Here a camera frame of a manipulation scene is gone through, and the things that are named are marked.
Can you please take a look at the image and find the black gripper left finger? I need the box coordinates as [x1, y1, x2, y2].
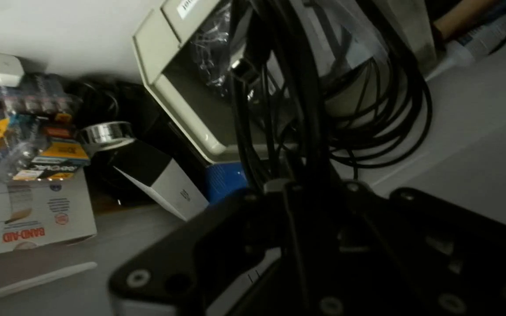
[107, 185, 295, 316]

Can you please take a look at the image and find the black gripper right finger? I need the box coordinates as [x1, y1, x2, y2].
[317, 182, 506, 316]

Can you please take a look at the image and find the black and white box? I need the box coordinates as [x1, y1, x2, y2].
[111, 139, 211, 224]

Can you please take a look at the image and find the blue cardboard box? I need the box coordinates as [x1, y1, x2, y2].
[202, 162, 253, 204]

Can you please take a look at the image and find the white band-aid box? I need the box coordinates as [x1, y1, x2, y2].
[0, 157, 100, 264]

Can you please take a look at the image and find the beige plastic tool box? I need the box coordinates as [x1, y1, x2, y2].
[130, 0, 439, 167]

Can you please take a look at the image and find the battery blister pack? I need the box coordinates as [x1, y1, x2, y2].
[4, 73, 95, 185]

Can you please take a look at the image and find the white labelled tube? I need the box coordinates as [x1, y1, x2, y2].
[425, 9, 506, 81]

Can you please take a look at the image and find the brown wooden piece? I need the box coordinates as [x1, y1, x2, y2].
[432, 0, 503, 41]

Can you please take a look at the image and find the black cable bundle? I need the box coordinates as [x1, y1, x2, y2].
[322, 32, 436, 180]

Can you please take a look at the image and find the shiny metal wire spool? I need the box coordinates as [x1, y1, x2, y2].
[79, 120, 139, 152]

